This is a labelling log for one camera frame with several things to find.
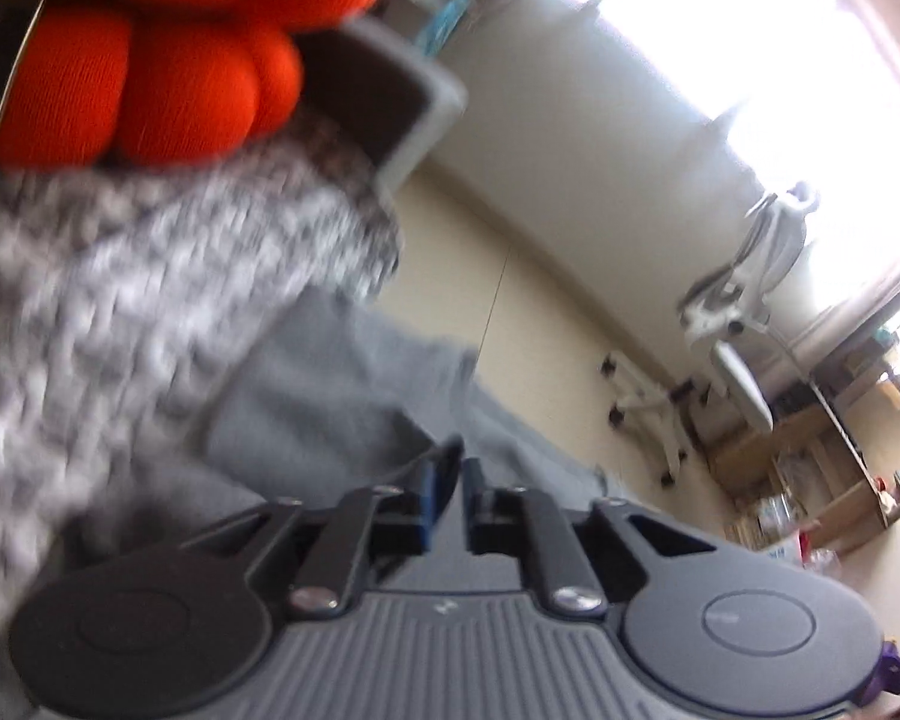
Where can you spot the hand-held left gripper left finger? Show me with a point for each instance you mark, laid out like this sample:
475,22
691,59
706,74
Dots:
427,499

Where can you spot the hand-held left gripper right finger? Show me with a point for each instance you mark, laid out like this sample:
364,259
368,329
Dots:
476,517

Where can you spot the grey sweatshirt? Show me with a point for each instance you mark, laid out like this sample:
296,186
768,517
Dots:
330,405

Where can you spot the white office chair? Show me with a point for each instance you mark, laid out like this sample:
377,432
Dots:
742,382

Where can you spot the wooden shelf desk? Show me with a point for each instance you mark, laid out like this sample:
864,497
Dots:
847,480

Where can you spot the grey checked quilted blanket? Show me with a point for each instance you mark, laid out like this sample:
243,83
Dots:
120,277

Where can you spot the grey sofa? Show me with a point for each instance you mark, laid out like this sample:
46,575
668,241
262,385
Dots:
375,90

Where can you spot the blue plastic bag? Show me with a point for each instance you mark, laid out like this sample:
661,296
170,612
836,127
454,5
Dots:
442,22

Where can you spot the orange pumpkin cushion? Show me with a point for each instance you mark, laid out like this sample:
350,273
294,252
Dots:
180,90

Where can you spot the window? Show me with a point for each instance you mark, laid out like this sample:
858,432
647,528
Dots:
795,90

